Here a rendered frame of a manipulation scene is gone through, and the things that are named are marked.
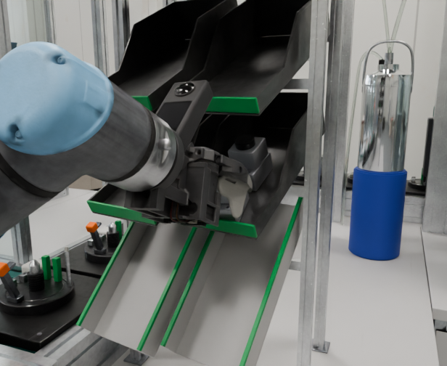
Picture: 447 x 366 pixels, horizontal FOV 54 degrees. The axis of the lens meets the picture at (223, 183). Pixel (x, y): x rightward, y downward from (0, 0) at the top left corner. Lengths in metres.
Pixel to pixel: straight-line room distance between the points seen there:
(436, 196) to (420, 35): 2.05
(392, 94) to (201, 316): 0.88
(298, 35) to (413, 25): 3.01
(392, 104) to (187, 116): 0.95
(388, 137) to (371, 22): 2.48
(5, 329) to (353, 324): 0.71
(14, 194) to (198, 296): 0.43
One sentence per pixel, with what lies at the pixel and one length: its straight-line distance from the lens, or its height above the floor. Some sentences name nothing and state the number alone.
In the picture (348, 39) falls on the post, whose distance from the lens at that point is 1.69.
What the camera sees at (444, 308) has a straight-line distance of 1.22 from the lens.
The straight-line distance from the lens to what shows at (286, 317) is 1.07.
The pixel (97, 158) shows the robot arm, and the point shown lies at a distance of 0.33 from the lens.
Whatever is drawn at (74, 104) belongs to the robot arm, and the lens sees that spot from 0.30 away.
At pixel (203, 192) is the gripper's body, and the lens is 0.46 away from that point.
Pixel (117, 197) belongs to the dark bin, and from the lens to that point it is 0.73.
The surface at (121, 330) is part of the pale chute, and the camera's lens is 0.75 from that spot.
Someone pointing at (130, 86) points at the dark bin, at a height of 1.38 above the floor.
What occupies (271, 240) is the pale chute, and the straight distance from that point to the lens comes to 0.72.
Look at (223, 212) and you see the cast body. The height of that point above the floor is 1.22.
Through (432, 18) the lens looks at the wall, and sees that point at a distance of 3.60.
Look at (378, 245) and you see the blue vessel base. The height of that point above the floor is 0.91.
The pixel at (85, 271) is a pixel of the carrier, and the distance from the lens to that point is 1.06.
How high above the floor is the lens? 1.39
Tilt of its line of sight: 13 degrees down
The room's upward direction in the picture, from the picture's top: straight up
